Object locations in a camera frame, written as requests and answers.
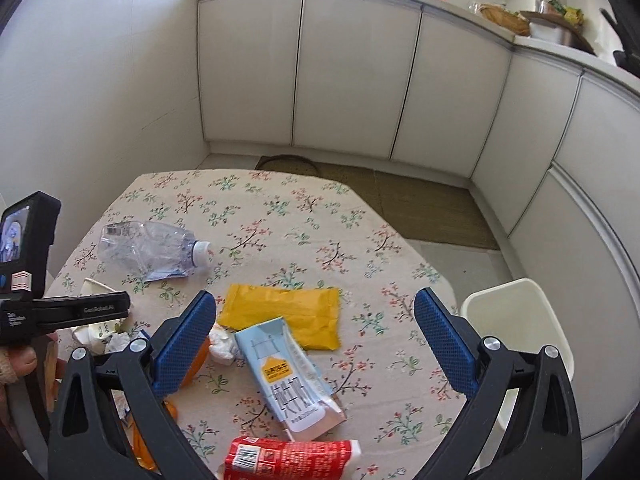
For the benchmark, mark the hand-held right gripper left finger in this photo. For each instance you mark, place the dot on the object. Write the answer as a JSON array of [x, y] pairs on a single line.
[[186, 342]]

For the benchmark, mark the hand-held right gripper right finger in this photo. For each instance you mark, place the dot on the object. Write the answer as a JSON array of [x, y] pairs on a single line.
[[444, 342]]

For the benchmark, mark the large orange peel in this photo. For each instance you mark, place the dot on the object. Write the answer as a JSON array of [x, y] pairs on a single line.
[[196, 360]]

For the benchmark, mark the white plastic trash bin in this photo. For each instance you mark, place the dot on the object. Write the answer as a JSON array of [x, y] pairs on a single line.
[[500, 305]]

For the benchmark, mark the light blue wrapper packet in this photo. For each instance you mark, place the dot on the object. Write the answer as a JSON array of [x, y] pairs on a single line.
[[285, 375]]

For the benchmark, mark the person's left hand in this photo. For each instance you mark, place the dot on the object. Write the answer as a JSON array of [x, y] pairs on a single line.
[[20, 365]]

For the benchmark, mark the crumpled white tissue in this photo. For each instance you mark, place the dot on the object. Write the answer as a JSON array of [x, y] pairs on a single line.
[[225, 344]]

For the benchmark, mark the crumpled white paper cup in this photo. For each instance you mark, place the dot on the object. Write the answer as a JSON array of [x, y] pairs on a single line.
[[97, 287]]

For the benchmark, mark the clear crushed plastic bottle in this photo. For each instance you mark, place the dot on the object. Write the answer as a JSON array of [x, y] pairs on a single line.
[[145, 250]]

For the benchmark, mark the small orange peel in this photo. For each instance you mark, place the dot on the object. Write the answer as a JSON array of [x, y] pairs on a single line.
[[144, 447]]

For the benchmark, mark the yellow padded packet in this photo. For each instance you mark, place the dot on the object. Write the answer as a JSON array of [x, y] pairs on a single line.
[[295, 310]]

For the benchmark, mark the brown woven floor mat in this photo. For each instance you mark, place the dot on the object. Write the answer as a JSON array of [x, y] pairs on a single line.
[[425, 205]]

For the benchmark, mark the floral tablecloth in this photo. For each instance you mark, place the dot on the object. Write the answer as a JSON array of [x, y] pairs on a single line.
[[280, 220]]

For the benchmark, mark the red and white wrapper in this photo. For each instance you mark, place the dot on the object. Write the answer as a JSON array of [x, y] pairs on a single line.
[[290, 460]]

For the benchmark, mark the round dark floor mat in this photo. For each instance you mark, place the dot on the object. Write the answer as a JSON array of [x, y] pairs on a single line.
[[287, 162]]

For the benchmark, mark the row of white cabinet doors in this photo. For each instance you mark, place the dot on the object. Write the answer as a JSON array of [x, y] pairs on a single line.
[[350, 70]]

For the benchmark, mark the metal pot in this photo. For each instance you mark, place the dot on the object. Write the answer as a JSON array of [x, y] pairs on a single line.
[[560, 35]]

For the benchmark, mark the woven basket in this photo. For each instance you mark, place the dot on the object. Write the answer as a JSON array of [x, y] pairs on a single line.
[[502, 19]]

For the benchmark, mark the white kitchen countertop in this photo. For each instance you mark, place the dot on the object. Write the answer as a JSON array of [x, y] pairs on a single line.
[[450, 4]]

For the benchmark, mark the green yellow snack bag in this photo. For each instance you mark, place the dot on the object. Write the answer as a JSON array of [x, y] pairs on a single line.
[[567, 12]]

